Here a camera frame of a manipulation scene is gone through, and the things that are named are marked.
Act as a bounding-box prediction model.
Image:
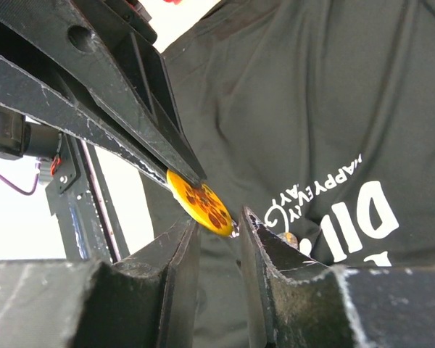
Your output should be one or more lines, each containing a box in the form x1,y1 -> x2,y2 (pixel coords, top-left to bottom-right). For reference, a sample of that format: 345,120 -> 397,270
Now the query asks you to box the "black t-shirt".
139,0 -> 435,348

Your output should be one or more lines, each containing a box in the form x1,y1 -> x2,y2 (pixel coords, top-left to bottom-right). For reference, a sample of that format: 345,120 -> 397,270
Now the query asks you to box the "small metal brooch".
278,231 -> 299,249

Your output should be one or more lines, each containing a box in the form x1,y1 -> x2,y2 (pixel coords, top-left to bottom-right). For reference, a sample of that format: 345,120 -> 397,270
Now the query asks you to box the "yellow round brooch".
166,170 -> 233,237

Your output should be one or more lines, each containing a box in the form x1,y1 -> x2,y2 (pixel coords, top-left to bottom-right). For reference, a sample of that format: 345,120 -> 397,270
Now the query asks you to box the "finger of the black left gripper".
0,1 -> 206,186
0,55 -> 168,189

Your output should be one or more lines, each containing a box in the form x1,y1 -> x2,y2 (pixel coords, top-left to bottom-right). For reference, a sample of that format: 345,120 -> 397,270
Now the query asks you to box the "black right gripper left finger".
0,217 -> 200,347

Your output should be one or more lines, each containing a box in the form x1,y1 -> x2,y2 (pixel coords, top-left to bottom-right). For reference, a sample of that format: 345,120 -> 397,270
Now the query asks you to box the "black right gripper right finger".
239,208 -> 435,347

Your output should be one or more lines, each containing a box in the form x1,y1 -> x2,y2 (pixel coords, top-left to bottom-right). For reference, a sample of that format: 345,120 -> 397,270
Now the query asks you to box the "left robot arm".
0,1 -> 206,186

